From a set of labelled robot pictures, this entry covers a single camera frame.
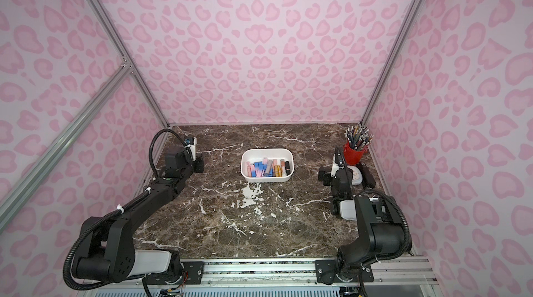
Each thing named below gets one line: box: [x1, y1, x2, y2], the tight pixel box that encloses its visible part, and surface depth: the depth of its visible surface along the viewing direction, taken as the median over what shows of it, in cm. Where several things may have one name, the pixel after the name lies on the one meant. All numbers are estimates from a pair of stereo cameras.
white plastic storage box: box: [240, 148, 295, 183], surface depth 102 cm
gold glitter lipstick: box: [274, 164, 282, 177], surface depth 100 cm
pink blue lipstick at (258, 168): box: [254, 161, 264, 178], surface depth 102 cm
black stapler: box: [357, 161, 377, 189], surface depth 96 cm
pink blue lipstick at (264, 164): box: [260, 156, 268, 177], surface depth 100 cm
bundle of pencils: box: [344, 123, 374, 151], surface depth 95 cm
